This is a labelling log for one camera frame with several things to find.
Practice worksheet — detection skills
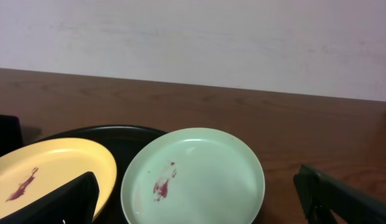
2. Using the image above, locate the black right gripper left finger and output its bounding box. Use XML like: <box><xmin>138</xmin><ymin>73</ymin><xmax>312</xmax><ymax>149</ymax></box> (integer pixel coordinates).
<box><xmin>0</xmin><ymin>172</ymin><xmax>100</xmax><ymax>224</ymax></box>

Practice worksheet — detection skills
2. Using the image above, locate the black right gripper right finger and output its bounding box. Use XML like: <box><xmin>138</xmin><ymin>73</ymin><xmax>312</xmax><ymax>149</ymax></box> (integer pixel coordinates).
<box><xmin>293</xmin><ymin>165</ymin><xmax>386</xmax><ymax>224</ymax></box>

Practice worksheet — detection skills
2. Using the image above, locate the yellow plate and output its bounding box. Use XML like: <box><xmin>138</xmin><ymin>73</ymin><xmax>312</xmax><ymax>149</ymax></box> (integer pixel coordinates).
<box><xmin>0</xmin><ymin>138</ymin><xmax>117</xmax><ymax>218</ymax></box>

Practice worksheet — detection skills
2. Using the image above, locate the light green plate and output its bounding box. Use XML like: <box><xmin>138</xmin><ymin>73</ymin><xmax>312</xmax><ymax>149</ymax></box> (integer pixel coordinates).
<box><xmin>120</xmin><ymin>128</ymin><xmax>265</xmax><ymax>224</ymax></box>

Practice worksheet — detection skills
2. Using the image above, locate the round black tray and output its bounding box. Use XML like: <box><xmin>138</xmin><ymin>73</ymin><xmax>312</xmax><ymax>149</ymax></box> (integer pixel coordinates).
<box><xmin>43</xmin><ymin>125</ymin><xmax>166</xmax><ymax>224</ymax></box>

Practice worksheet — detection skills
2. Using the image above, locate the rectangular black tray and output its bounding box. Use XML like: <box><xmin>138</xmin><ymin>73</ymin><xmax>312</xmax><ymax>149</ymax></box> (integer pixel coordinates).
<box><xmin>0</xmin><ymin>114</ymin><xmax>23</xmax><ymax>157</ymax></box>

